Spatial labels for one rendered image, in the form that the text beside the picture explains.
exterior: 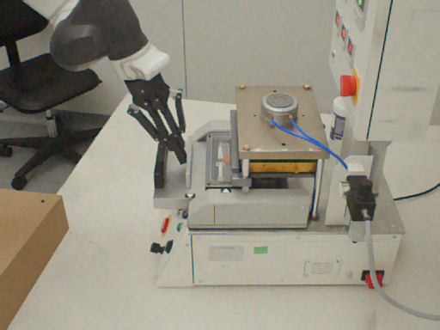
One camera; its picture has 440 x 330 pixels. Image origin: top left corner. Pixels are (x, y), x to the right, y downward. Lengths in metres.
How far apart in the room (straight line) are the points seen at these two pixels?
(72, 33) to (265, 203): 0.50
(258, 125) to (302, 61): 1.64
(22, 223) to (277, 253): 0.59
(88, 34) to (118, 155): 0.71
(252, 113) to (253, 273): 0.36
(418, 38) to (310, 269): 0.56
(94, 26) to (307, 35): 1.77
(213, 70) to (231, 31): 0.24
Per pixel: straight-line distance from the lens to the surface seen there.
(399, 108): 1.06
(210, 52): 2.86
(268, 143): 1.12
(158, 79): 1.15
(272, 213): 1.16
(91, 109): 3.26
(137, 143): 1.78
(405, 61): 1.01
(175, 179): 1.26
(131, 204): 1.54
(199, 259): 1.24
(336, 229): 1.21
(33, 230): 1.34
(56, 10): 1.21
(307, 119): 1.21
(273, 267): 1.26
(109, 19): 1.09
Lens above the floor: 1.74
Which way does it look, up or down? 37 degrees down
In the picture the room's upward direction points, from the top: straight up
